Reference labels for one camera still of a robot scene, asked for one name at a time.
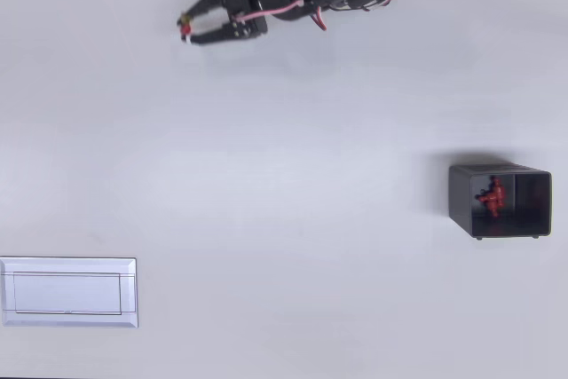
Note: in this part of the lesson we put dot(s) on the black plastic box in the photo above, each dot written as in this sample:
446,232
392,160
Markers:
459,201

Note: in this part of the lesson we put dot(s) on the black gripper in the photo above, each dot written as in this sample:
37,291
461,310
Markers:
233,3

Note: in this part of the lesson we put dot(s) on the clear rectangular plastic tray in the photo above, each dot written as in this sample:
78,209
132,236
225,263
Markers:
66,292

